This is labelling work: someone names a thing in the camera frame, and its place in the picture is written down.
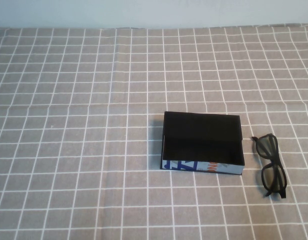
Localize black glasses case printed side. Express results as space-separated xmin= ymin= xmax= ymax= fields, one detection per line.
xmin=160 ymin=110 xmax=245 ymax=175

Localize black-framed glasses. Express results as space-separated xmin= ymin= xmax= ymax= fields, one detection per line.
xmin=251 ymin=133 xmax=288 ymax=200

